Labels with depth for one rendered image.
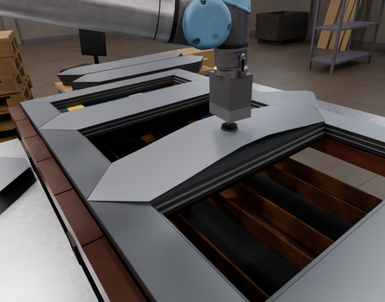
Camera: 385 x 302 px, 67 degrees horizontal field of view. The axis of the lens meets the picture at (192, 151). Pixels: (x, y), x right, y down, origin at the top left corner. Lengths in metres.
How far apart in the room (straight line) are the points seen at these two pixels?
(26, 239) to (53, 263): 0.12
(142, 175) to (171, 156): 0.08
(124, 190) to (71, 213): 0.11
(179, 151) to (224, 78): 0.19
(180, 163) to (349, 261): 0.35
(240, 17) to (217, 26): 0.17
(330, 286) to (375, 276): 0.07
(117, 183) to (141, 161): 0.08
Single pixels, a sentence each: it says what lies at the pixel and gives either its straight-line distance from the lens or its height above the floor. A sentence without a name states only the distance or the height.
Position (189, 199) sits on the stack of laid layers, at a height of 0.83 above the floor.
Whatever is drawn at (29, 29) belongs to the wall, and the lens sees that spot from 11.07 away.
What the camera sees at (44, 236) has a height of 0.68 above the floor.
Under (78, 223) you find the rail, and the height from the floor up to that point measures 0.83.
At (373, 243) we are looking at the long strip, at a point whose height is 0.85.
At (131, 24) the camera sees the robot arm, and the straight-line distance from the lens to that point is 0.47.
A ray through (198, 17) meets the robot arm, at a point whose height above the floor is 1.16.
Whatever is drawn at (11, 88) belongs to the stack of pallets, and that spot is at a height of 0.50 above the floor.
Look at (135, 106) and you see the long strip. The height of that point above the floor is 0.85.
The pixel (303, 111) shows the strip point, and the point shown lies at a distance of 0.96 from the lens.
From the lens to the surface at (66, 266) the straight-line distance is 0.73.
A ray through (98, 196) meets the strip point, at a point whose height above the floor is 0.85.
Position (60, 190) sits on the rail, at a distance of 0.69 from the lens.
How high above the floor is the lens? 1.19
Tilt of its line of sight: 29 degrees down
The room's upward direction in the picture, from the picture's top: 3 degrees counter-clockwise
